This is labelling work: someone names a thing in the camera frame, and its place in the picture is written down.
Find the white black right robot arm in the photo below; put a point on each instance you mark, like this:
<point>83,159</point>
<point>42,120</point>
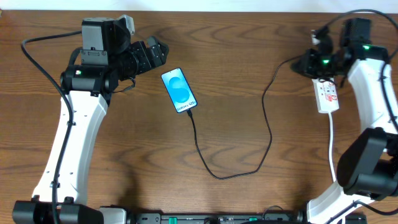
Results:
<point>367,171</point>

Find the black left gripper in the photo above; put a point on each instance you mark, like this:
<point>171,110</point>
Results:
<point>149,55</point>

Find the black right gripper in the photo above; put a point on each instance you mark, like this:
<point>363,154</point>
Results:
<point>306,64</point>

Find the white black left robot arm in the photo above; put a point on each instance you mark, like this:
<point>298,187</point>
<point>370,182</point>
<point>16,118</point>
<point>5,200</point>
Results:
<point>107,57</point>

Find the blue Galaxy smartphone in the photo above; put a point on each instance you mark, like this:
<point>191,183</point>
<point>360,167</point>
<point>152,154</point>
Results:
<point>179,90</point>

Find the white power strip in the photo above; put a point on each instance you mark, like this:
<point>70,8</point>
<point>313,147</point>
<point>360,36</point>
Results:
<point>326,96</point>

